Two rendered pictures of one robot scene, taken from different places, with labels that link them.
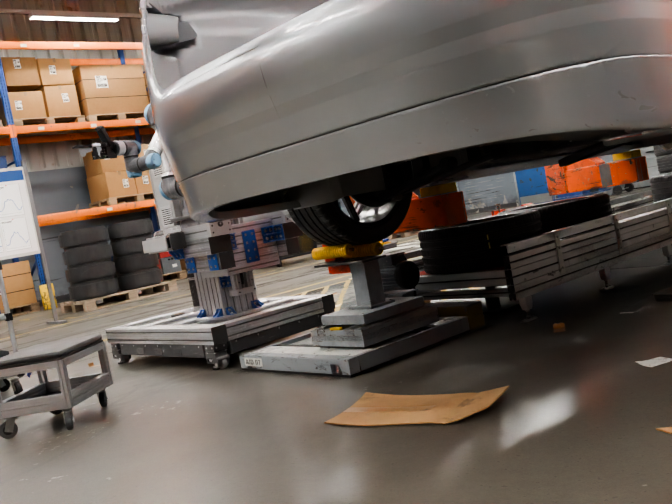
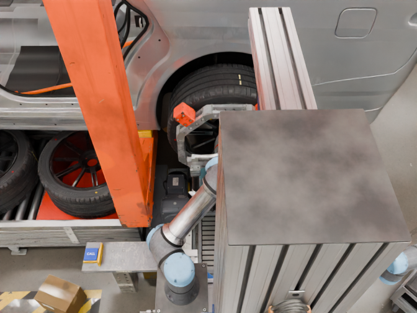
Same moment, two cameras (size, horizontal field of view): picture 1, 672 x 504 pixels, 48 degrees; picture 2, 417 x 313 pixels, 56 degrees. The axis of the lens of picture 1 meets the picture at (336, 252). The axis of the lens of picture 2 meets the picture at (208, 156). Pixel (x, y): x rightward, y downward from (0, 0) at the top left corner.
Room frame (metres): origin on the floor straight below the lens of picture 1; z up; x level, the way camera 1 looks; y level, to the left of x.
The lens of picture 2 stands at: (4.85, 0.79, 2.51)
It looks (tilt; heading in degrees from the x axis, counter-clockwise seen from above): 52 degrees down; 219
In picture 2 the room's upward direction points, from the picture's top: straight up
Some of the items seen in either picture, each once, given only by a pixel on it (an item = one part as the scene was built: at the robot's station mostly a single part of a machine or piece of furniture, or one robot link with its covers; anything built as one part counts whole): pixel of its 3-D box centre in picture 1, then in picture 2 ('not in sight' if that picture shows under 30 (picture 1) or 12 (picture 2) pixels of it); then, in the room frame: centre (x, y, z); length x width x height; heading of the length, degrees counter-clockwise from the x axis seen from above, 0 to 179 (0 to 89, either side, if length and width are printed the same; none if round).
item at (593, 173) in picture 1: (603, 161); not in sight; (5.23, -1.92, 0.69); 0.52 x 0.17 x 0.35; 41
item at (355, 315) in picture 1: (368, 285); not in sight; (3.59, -0.12, 0.32); 0.40 x 0.30 x 0.28; 131
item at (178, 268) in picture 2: not in sight; (179, 271); (4.45, 0.32, 0.98); 0.13 x 0.12 x 0.14; 71
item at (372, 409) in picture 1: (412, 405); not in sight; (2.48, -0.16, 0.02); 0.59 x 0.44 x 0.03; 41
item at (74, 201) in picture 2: (481, 241); (94, 167); (4.13, -0.79, 0.39); 0.66 x 0.66 x 0.24
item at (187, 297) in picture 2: not in sight; (181, 283); (4.45, 0.32, 0.87); 0.15 x 0.15 x 0.10
